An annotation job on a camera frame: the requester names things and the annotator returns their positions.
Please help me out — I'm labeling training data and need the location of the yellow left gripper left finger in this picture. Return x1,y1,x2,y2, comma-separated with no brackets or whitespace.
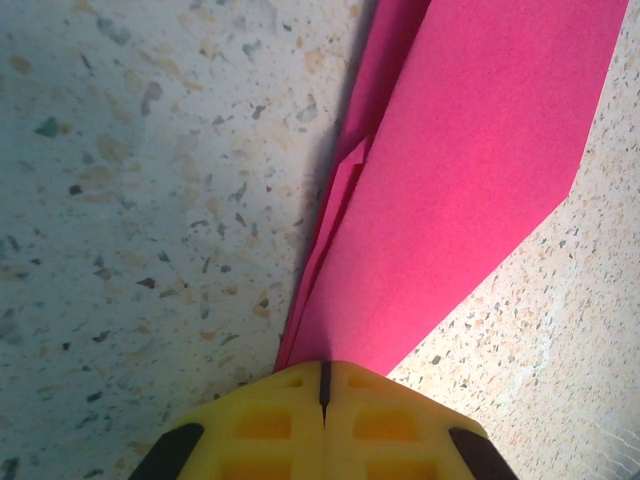
128,360,326,480

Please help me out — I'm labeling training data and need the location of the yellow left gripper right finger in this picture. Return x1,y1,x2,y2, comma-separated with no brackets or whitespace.
324,359,519,480

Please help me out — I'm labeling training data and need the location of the pink paper sheet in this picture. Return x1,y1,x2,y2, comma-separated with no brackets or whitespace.
274,0,631,376

